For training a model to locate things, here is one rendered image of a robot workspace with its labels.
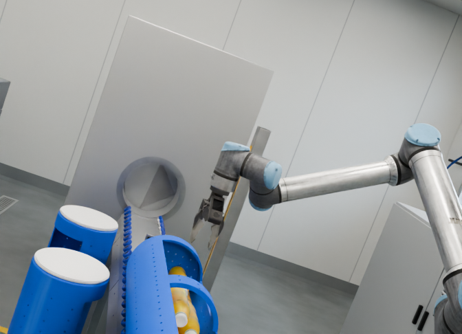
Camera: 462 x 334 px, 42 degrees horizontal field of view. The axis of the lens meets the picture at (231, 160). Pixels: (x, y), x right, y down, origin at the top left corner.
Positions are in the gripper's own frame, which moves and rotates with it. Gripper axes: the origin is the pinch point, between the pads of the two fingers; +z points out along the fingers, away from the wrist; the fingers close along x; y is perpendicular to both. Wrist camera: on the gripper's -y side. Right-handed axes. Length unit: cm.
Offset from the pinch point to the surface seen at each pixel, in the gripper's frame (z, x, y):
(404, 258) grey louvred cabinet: 13, -171, 156
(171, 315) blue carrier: 8, 12, -49
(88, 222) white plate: 26, 36, 68
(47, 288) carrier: 32, 44, 2
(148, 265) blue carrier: 10.6, 15.8, -7.9
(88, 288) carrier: 28.3, 31.3, 2.6
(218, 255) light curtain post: 25, -28, 75
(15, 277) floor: 129, 66, 227
